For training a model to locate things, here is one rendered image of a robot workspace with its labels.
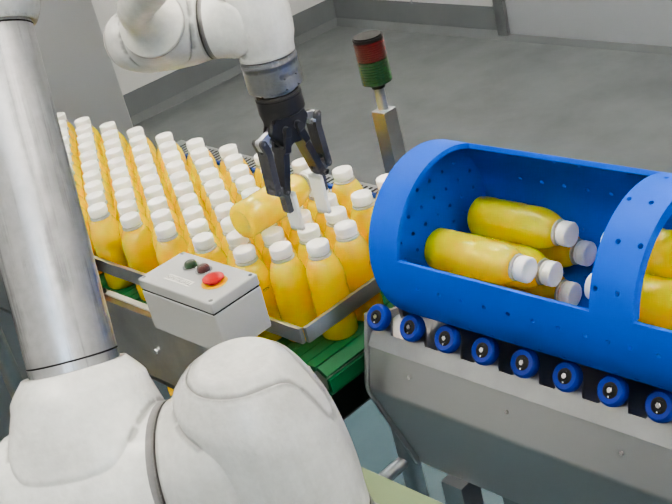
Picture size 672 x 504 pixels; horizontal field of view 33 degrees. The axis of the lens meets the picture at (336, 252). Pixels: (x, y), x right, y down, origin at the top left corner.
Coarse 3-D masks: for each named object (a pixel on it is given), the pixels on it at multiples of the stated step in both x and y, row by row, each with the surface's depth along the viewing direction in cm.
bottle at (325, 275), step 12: (312, 264) 189; (324, 264) 189; (336, 264) 190; (312, 276) 190; (324, 276) 189; (336, 276) 190; (312, 288) 191; (324, 288) 190; (336, 288) 190; (348, 288) 193; (312, 300) 194; (324, 300) 191; (336, 300) 191; (336, 324) 193; (348, 324) 194; (324, 336) 196; (336, 336) 194; (348, 336) 195
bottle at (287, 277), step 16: (272, 272) 192; (288, 272) 191; (304, 272) 193; (272, 288) 194; (288, 288) 192; (304, 288) 193; (288, 304) 193; (304, 304) 194; (288, 320) 195; (304, 320) 195
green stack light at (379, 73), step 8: (360, 64) 226; (368, 64) 225; (376, 64) 225; (384, 64) 226; (360, 72) 228; (368, 72) 226; (376, 72) 226; (384, 72) 226; (368, 80) 227; (376, 80) 227; (384, 80) 227
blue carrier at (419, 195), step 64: (384, 192) 171; (448, 192) 183; (512, 192) 185; (576, 192) 174; (640, 192) 145; (384, 256) 171; (640, 256) 140; (448, 320) 170; (512, 320) 157; (576, 320) 147
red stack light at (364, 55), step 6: (378, 42) 224; (384, 42) 226; (354, 48) 226; (360, 48) 224; (366, 48) 224; (372, 48) 224; (378, 48) 224; (384, 48) 225; (360, 54) 225; (366, 54) 224; (372, 54) 224; (378, 54) 224; (384, 54) 226; (360, 60) 226; (366, 60) 225; (372, 60) 225; (378, 60) 225
